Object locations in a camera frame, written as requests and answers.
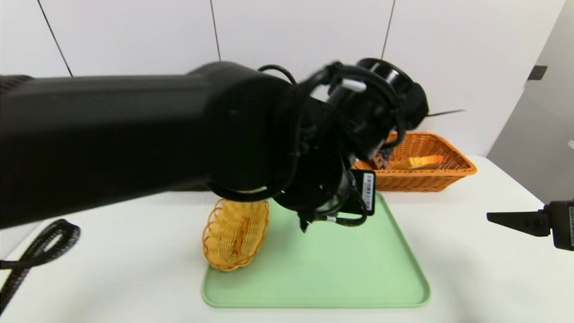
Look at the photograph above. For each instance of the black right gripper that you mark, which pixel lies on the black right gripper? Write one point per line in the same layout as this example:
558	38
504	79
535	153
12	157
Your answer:
564	223

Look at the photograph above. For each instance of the orange and black left arm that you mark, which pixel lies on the orange and black left arm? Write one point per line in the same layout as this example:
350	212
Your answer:
134	134

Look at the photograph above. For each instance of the green plastic tray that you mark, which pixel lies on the green plastic tray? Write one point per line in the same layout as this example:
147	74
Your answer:
332	269

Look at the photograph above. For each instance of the white bread slice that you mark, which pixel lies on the white bread slice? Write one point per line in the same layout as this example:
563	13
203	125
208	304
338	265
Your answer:
423	162

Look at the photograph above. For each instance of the small yellow wicker basket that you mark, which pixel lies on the small yellow wicker basket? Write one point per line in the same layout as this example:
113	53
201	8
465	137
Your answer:
235	233

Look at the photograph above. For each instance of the orange wicker basket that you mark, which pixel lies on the orange wicker basket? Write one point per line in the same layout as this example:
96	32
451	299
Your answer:
430	179

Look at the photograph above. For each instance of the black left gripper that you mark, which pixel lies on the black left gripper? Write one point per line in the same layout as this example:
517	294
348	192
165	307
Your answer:
367	190

